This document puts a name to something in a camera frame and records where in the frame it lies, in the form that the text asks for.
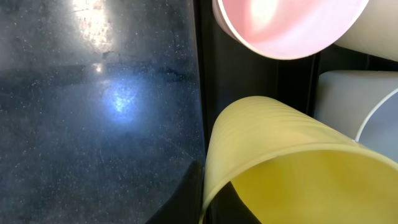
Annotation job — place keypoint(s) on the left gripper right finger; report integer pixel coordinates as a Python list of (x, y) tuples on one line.
[(231, 208)]

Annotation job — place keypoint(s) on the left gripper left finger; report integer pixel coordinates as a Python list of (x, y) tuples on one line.
[(186, 202)]

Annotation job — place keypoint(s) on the yellow cup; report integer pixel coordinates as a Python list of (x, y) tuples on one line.
[(280, 130)]

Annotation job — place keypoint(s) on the black tray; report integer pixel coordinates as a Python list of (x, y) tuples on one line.
[(245, 81)]

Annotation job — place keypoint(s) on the grey cup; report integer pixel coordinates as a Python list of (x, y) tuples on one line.
[(345, 99)]

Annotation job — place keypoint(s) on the pink cup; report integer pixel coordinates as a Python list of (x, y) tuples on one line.
[(289, 28)]

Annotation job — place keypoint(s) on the white cup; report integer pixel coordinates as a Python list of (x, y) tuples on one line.
[(376, 28)]

